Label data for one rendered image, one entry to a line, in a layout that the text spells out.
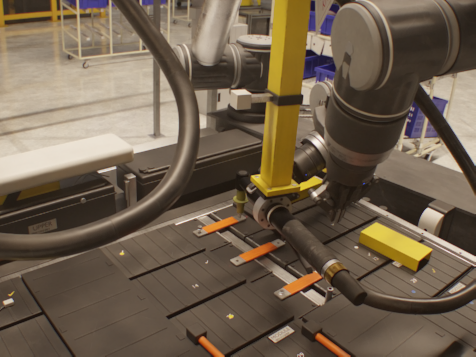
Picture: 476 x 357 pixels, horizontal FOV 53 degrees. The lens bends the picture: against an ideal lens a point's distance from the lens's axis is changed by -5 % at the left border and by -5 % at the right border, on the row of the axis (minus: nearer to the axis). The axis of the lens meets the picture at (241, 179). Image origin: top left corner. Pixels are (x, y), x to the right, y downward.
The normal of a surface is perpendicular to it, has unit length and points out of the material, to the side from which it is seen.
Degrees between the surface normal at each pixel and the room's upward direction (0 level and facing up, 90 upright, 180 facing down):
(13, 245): 45
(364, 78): 103
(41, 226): 90
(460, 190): 0
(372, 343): 0
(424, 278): 0
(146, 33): 75
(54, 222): 90
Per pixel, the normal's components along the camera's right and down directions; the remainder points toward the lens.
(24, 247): 0.08, -0.32
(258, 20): 0.64, 0.37
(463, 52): 0.37, 0.62
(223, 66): 0.40, 0.22
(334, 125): -0.88, 0.32
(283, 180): 0.42, 0.42
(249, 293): 0.06, -0.90
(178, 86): -0.20, -0.11
